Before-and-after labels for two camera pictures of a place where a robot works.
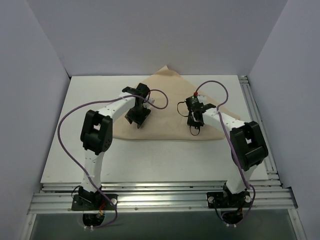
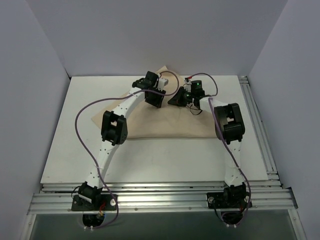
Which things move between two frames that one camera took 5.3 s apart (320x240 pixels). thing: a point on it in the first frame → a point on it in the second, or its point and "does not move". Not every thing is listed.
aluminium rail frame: (269, 197) does not move
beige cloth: (169, 117) does not move
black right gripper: (195, 120) → (185, 96)
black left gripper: (137, 116) → (155, 97)
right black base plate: (225, 200) does not move
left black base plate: (93, 202) does not move
